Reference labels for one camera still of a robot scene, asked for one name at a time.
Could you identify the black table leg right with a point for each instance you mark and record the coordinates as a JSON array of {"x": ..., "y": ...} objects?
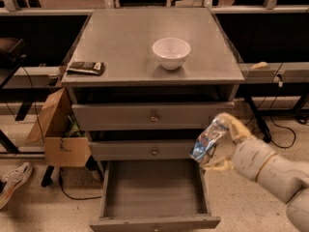
[{"x": 262, "y": 125}]

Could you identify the yellow foam piece on rail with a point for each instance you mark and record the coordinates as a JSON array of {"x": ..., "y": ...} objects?
[{"x": 259, "y": 65}]

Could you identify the grey top drawer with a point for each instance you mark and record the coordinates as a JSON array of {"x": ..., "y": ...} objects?
[{"x": 148, "y": 116}]

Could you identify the white ceramic bowl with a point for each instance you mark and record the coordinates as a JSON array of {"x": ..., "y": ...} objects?
[{"x": 171, "y": 53}]

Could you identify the dark snack bar packet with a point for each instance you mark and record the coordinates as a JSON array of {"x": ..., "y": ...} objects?
[{"x": 92, "y": 68}]

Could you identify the grey open bottom drawer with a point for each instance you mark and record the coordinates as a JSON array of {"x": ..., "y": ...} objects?
[{"x": 168, "y": 195}]

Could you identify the brown cardboard box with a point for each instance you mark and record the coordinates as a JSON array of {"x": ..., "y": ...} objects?
[{"x": 50, "y": 128}]

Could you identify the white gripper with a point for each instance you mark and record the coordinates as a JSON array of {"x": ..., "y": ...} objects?
[{"x": 251, "y": 157}]

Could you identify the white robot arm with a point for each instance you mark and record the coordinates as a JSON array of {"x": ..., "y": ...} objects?
[{"x": 289, "y": 182}]

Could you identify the white running shoe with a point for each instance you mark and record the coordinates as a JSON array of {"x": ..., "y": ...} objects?
[{"x": 13, "y": 180}]

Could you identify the grey middle drawer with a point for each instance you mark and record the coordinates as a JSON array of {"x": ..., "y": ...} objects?
[{"x": 142, "y": 149}]

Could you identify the grey wooden drawer cabinet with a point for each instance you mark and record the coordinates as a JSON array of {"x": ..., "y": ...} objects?
[{"x": 123, "y": 40}]

